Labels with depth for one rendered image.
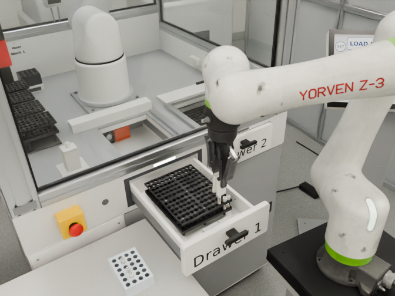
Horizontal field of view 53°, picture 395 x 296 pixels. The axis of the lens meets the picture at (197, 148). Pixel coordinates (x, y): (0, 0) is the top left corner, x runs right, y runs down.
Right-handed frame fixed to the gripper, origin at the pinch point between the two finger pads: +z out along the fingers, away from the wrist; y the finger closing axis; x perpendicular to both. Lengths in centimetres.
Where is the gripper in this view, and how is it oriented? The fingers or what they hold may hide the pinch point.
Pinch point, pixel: (219, 183)
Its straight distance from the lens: 110.9
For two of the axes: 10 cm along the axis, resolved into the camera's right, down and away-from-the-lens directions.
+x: 8.4, -3.1, 4.4
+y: 5.4, 5.0, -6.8
